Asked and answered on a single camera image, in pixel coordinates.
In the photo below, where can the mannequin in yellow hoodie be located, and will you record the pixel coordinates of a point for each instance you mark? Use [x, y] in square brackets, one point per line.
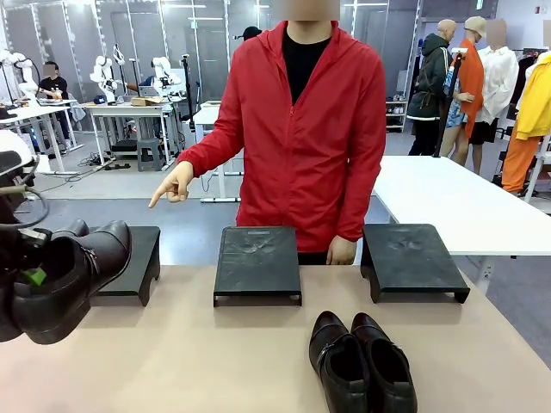
[531, 112]

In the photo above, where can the person's right hand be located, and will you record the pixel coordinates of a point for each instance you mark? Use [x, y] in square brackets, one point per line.
[178, 185]

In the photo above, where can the white shoe rack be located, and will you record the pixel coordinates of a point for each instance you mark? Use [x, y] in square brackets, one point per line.
[396, 114]

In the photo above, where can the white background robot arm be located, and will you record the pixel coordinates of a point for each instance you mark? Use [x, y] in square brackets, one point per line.
[21, 73]
[163, 75]
[105, 77]

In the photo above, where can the person's left forearm red sleeve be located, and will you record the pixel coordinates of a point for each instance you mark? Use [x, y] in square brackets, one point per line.
[361, 206]

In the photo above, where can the mannequin in orange top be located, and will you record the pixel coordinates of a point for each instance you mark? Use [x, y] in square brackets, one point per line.
[467, 86]

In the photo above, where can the person's left hand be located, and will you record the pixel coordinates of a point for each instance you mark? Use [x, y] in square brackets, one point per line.
[342, 251]

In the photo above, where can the white desk with seated person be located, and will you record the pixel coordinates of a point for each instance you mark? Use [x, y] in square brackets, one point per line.
[34, 112]

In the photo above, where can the small white desk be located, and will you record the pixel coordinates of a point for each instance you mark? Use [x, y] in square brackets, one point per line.
[211, 116]

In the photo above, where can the figure in white shirt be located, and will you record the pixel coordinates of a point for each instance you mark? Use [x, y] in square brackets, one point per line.
[499, 81]

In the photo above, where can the black tripod pole orange head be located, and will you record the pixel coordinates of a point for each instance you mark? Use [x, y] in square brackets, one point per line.
[450, 94]

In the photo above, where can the dark brown leather buckle shoe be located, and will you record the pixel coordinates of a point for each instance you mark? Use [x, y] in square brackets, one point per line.
[340, 365]
[387, 370]

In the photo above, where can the person in red jacket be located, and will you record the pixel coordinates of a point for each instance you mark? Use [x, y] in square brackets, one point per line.
[301, 150]

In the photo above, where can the blue cap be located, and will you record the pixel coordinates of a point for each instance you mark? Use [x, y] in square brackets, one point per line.
[99, 100]

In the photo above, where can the white power strip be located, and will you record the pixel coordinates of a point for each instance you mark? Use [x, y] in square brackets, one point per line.
[62, 173]

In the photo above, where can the large white table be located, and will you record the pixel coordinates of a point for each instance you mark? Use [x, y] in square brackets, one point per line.
[452, 202]

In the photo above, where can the person in black cap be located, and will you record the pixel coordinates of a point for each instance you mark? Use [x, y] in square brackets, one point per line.
[251, 33]

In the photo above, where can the mannequin in dark green jacket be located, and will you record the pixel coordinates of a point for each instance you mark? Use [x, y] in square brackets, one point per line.
[426, 81]

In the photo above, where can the seated person in black shirt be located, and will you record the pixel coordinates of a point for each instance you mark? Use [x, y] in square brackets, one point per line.
[53, 84]

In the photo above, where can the black slanted shoe stand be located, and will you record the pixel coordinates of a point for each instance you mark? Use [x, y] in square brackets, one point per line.
[409, 258]
[138, 258]
[258, 262]

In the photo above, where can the white workbench with robots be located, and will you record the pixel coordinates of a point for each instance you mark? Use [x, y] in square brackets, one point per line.
[129, 107]

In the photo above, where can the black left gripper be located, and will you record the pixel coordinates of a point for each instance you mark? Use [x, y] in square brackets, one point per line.
[26, 247]

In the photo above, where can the cardboard box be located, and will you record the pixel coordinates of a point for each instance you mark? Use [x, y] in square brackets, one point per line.
[141, 101]

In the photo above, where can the black camera stand pole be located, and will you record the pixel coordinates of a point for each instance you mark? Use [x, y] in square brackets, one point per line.
[187, 86]

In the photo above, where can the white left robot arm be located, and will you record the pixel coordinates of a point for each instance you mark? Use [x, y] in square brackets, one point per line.
[8, 139]

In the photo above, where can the grey plastic stool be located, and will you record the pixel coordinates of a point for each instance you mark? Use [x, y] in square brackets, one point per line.
[150, 152]

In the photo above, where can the person's right forearm red sleeve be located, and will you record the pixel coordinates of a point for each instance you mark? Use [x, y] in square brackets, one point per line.
[211, 152]

